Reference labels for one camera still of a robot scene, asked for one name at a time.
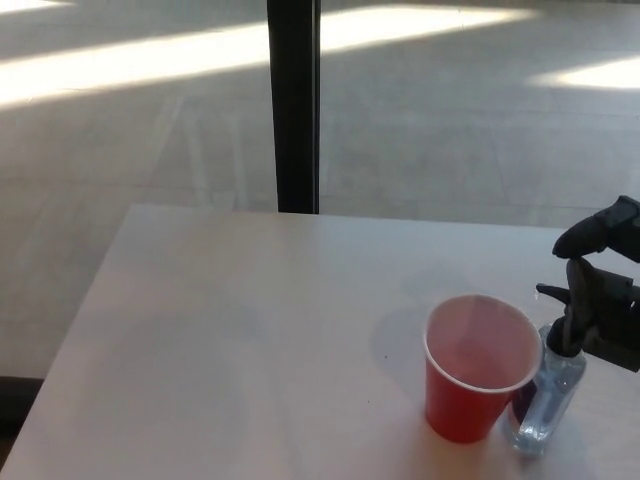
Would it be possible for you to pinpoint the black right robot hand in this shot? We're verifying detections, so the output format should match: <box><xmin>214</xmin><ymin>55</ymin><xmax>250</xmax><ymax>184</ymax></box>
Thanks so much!
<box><xmin>551</xmin><ymin>195</ymin><xmax>640</xmax><ymax>374</ymax></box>

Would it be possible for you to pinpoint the clear soap bottle black pump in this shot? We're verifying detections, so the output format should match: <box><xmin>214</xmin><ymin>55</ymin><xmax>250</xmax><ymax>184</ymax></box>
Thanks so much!
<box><xmin>501</xmin><ymin>283</ymin><xmax>588</xmax><ymax>456</ymax></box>

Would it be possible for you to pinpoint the red plastic cup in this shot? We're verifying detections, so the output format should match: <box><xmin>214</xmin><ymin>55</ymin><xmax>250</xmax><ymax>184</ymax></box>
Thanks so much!
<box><xmin>422</xmin><ymin>294</ymin><xmax>544</xmax><ymax>444</ymax></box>

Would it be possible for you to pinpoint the black window frame post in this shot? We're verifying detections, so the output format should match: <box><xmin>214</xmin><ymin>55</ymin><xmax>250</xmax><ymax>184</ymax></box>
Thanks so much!
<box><xmin>266</xmin><ymin>0</ymin><xmax>323</xmax><ymax>215</ymax></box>

